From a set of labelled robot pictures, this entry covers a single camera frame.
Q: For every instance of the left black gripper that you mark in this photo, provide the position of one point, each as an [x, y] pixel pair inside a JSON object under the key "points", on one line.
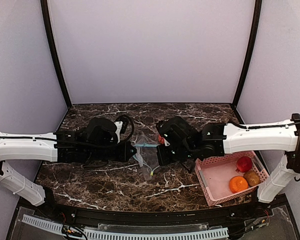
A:
{"points": [[126, 152]]}

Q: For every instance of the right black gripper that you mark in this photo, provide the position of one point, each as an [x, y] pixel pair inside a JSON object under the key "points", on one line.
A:
{"points": [[163, 155]]}

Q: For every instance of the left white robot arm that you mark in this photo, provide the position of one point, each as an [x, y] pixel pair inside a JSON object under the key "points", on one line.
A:
{"points": [[102, 139]]}

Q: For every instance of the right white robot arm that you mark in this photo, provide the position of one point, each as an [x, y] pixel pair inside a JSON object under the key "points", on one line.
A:
{"points": [[183, 142]]}

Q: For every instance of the pink plastic basket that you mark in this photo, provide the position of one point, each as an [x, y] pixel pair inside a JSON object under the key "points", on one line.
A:
{"points": [[215, 173]]}

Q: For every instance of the orange tangerine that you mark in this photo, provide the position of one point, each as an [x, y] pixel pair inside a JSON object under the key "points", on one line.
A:
{"points": [[238, 184]]}

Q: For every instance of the red strawberry fruit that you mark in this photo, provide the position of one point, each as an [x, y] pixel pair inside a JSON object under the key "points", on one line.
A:
{"points": [[244, 164]]}

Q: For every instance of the brown kiwi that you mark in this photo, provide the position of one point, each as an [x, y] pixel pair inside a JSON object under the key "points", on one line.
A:
{"points": [[252, 178]]}

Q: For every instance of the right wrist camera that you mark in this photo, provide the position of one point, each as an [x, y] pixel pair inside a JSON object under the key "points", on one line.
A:
{"points": [[162, 127]]}

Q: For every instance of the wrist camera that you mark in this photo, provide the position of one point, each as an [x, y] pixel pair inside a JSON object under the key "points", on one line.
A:
{"points": [[122, 123], [162, 127]]}

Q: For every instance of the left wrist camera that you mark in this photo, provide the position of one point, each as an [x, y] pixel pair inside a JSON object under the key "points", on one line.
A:
{"points": [[122, 123]]}

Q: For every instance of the black front table rail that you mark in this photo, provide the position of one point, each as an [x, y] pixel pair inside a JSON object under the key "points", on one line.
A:
{"points": [[235, 214]]}

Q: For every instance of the white slotted cable duct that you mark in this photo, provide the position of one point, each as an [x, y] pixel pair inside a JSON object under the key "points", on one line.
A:
{"points": [[128, 232]]}

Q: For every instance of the left black frame post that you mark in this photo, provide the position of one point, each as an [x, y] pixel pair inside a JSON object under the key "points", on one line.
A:
{"points": [[54, 53]]}

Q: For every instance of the black frame post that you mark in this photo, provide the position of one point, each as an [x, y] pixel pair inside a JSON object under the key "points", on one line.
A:
{"points": [[249, 52], [54, 53]]}

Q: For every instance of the right black frame post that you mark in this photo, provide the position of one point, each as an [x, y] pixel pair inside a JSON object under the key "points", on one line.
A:
{"points": [[249, 52]]}

